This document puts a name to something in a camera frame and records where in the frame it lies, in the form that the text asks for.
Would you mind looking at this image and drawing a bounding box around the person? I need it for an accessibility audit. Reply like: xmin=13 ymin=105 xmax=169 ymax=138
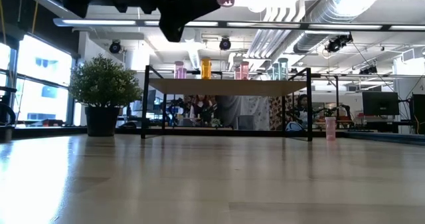
xmin=292 ymin=93 xmax=312 ymax=131
xmin=189 ymin=94 xmax=217 ymax=128

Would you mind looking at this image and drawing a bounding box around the large window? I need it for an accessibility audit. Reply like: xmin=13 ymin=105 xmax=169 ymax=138
xmin=0 ymin=34 xmax=76 ymax=127

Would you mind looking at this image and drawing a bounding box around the grey bin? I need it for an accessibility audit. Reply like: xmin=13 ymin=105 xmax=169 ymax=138
xmin=237 ymin=114 xmax=256 ymax=131

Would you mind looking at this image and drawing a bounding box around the wooden shelf black metal frame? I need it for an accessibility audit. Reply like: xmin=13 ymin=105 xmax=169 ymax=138
xmin=140 ymin=64 xmax=314 ymax=142

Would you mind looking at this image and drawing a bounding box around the white hanging cloth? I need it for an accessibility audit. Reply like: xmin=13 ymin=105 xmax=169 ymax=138
xmin=217 ymin=95 xmax=270 ymax=131

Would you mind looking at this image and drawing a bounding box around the black ceiling spotlight cluster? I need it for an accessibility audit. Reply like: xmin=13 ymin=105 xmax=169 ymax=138
xmin=324 ymin=33 xmax=354 ymax=54

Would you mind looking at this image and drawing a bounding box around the orange medicine bottle white cap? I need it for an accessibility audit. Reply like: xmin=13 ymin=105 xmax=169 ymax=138
xmin=200 ymin=56 xmax=213 ymax=80

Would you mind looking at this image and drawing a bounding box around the black aluminium rig frame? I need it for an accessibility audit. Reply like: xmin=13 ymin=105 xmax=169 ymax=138
xmin=0 ymin=126 xmax=420 ymax=144

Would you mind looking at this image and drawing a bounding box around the black computer monitor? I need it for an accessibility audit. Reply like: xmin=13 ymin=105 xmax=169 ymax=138
xmin=361 ymin=90 xmax=400 ymax=117
xmin=411 ymin=93 xmax=425 ymax=117

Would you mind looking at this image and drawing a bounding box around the patterned hanging cloth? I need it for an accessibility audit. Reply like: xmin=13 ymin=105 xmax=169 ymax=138
xmin=269 ymin=96 xmax=295 ymax=131

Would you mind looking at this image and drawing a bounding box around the blue and white ball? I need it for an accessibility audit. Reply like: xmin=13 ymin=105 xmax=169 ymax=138
xmin=285 ymin=121 xmax=305 ymax=133

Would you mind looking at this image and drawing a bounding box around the yellow hanging strap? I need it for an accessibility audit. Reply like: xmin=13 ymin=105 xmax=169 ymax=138
xmin=31 ymin=1 xmax=41 ymax=35
xmin=0 ymin=0 xmax=6 ymax=45

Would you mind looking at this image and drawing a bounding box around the silver ceiling air duct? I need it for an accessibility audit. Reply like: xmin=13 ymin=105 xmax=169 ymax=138
xmin=270 ymin=0 xmax=388 ymax=62

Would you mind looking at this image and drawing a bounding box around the green plant in black pot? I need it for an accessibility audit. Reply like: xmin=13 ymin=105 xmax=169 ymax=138
xmin=68 ymin=53 xmax=143 ymax=138

